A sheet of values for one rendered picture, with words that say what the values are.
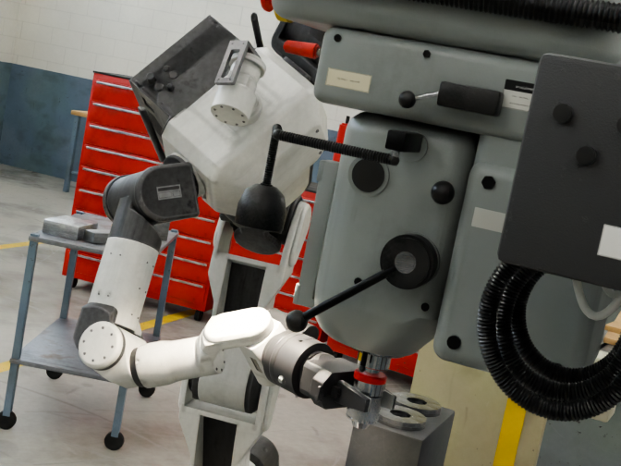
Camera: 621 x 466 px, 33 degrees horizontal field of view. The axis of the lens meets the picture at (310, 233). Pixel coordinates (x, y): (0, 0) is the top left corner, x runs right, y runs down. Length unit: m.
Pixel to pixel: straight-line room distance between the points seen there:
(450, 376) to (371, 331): 1.88
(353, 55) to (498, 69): 0.19
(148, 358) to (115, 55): 10.64
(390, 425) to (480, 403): 1.54
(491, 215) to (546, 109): 0.29
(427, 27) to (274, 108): 0.57
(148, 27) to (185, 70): 10.16
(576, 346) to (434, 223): 0.23
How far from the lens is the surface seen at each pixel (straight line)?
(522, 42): 1.30
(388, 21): 1.34
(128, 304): 1.76
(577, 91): 1.04
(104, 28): 12.37
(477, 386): 3.26
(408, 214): 1.35
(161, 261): 6.86
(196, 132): 1.84
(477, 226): 1.31
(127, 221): 1.79
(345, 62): 1.36
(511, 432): 3.27
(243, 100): 1.73
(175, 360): 1.68
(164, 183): 1.79
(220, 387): 2.21
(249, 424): 2.24
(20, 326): 4.48
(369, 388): 1.48
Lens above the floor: 1.65
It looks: 8 degrees down
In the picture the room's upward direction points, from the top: 11 degrees clockwise
